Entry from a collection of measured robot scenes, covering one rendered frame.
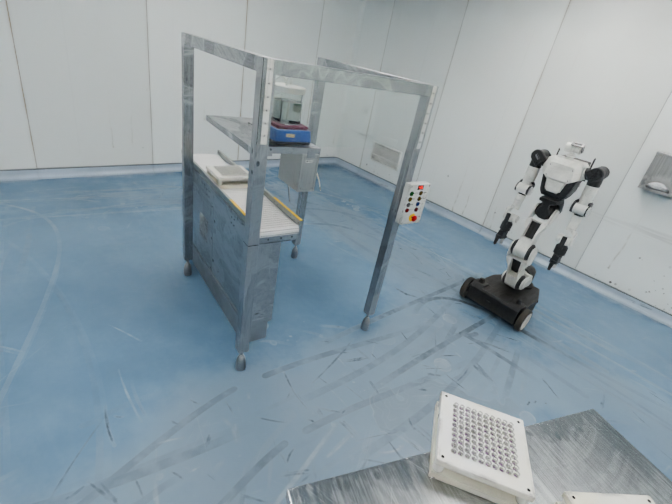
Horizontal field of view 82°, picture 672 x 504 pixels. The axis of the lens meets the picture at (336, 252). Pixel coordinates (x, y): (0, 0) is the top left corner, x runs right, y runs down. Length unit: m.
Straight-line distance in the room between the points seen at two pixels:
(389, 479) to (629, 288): 4.18
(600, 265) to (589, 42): 2.27
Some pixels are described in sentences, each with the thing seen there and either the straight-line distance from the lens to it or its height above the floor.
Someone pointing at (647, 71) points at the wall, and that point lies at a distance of 4.87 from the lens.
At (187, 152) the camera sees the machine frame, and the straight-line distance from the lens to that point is 2.86.
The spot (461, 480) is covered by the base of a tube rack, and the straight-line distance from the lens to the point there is 1.19.
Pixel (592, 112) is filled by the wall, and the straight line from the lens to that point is 4.93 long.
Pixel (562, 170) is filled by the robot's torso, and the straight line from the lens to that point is 3.38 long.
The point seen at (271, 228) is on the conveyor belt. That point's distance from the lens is 2.07.
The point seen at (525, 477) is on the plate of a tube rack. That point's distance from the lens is 1.23.
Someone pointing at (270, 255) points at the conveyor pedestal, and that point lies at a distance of 2.29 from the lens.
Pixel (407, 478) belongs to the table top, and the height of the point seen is 0.85.
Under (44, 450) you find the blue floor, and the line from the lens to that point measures 2.32.
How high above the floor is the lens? 1.78
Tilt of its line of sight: 27 degrees down
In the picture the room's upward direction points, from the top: 12 degrees clockwise
